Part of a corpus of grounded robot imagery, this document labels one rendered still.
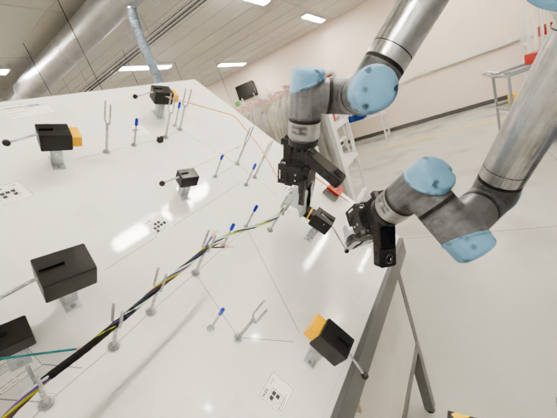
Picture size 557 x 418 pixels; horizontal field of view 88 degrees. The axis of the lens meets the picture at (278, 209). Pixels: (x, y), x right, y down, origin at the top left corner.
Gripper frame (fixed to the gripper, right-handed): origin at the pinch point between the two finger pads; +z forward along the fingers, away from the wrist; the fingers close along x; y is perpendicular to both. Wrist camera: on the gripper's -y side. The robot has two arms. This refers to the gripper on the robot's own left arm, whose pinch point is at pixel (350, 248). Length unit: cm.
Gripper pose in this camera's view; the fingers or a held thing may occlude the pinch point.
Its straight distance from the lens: 82.8
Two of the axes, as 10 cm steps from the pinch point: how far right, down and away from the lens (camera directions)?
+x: -9.5, 0.9, -3.1
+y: -2.2, -8.9, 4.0
